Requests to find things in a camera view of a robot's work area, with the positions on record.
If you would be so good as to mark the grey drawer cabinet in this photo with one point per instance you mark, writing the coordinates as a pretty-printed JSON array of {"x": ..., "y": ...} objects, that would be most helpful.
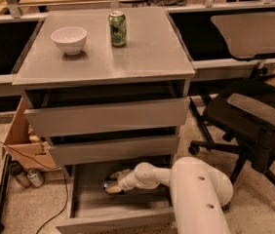
[{"x": 153, "y": 65}]

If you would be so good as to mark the black office chair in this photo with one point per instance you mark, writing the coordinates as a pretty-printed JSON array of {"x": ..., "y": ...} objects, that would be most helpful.
[{"x": 245, "y": 109}]

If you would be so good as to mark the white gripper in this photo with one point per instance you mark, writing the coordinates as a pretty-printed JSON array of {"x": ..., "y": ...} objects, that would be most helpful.
[{"x": 125, "y": 181}]

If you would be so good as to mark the white spray can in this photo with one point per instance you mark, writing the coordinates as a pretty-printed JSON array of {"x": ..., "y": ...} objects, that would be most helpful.
[{"x": 35, "y": 178}]

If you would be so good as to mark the green soda can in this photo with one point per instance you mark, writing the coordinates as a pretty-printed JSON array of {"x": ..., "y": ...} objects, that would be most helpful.
[{"x": 118, "y": 28}]

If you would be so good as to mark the dark-capped bottle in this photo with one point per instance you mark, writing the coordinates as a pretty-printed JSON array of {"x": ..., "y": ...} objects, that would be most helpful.
[{"x": 16, "y": 170}]

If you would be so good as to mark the grey bottom drawer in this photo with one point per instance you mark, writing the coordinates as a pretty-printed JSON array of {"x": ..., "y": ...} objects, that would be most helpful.
[{"x": 91, "y": 209}]

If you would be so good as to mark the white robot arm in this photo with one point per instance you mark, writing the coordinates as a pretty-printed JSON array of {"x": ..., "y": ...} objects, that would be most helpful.
[{"x": 198, "y": 192}]

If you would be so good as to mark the grey top drawer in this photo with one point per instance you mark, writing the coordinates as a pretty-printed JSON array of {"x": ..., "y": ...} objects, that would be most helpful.
[{"x": 112, "y": 117}]

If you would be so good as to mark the grey middle drawer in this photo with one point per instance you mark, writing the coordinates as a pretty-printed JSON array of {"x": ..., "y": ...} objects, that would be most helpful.
[{"x": 116, "y": 149}]

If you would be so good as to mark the white bowl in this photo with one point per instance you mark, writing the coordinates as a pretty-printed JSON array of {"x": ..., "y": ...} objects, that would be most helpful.
[{"x": 70, "y": 40}]

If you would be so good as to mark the grey drawer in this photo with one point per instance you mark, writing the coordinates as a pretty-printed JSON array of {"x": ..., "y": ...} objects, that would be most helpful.
[
  {"x": 116, "y": 149},
  {"x": 112, "y": 117},
  {"x": 91, "y": 209}
]

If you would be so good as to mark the cardboard box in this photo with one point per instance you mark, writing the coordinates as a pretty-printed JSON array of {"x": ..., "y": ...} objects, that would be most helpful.
[{"x": 24, "y": 146}]

